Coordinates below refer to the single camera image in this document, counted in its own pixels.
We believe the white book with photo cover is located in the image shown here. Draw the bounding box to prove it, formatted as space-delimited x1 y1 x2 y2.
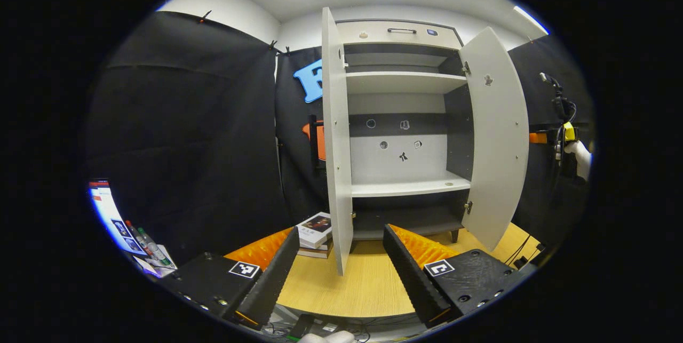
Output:
296 212 334 250

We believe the black backdrop cloth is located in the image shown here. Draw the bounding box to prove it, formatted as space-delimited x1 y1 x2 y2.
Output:
80 10 595 266

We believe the white paper sheet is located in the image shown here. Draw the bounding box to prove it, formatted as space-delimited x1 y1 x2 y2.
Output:
132 244 178 278

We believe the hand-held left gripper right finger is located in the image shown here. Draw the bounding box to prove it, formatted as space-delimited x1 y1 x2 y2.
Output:
382 224 529 329

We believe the white cabinet shelf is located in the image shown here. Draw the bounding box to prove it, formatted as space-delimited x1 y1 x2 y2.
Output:
351 171 472 198
346 71 469 94

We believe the computer monitor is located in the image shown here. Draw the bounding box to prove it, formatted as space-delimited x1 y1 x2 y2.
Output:
88 179 147 257

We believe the white and grey cabinet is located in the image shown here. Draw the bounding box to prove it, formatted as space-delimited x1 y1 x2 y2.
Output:
335 19 475 242

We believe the ceiling light panel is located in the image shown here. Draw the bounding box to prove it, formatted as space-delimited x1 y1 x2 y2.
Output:
513 6 550 36

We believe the white cabinet drawer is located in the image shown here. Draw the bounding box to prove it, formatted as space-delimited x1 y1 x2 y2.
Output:
336 20 464 50

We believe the white cabinet door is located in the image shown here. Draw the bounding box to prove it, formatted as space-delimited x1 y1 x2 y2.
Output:
459 26 530 252
308 7 354 276

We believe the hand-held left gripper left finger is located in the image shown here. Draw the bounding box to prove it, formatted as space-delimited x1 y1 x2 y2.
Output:
159 227 300 330

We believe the brown book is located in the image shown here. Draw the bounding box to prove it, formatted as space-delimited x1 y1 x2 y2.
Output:
297 242 334 259

